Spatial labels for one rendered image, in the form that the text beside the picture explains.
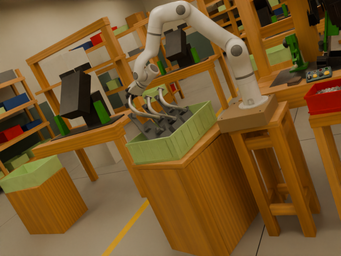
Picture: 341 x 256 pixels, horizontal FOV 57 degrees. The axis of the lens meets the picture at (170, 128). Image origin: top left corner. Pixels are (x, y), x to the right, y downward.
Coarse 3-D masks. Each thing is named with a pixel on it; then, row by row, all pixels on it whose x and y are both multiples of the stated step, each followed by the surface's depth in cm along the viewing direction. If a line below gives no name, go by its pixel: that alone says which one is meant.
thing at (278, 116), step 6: (282, 102) 207; (282, 108) 197; (276, 114) 191; (282, 114) 192; (270, 120) 186; (276, 120) 182; (258, 126) 189; (264, 126) 187; (270, 126) 185; (276, 126) 184; (228, 132) 201; (234, 132) 198; (240, 132) 197; (246, 132) 195
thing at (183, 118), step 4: (156, 96) 250; (156, 100) 249; (160, 104) 248; (172, 104) 255; (176, 104) 258; (164, 108) 248; (168, 112) 248; (172, 112) 251; (176, 112) 253; (188, 112) 253; (180, 116) 253; (184, 116) 248; (188, 116) 250; (184, 120) 246
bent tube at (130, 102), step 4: (128, 100) 218; (128, 104) 217; (132, 104) 218; (132, 108) 216; (136, 112) 216; (140, 112) 218; (144, 116) 220; (148, 116) 221; (152, 116) 223; (156, 116) 225
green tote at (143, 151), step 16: (192, 112) 256; (208, 112) 239; (192, 128) 220; (208, 128) 235; (128, 144) 222; (144, 144) 214; (160, 144) 206; (176, 144) 203; (192, 144) 217; (144, 160) 221; (160, 160) 212; (176, 160) 205
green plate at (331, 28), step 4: (328, 16) 204; (328, 20) 205; (328, 24) 206; (328, 28) 207; (332, 28) 206; (336, 28) 205; (324, 32) 208; (328, 32) 208; (332, 32) 207; (336, 32) 206; (324, 36) 209
